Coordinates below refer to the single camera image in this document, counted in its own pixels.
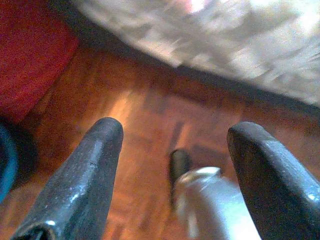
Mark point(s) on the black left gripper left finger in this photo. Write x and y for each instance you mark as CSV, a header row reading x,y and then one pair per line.
x,y
80,185

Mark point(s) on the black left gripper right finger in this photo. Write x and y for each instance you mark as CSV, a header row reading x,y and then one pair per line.
x,y
275,190

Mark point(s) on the dark blue round container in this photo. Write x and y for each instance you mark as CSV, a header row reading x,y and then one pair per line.
x,y
7,162

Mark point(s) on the beige floral bed sheet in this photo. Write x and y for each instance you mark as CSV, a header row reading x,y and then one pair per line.
x,y
225,37

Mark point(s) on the dark bed frame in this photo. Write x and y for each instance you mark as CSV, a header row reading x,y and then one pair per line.
x,y
155,62

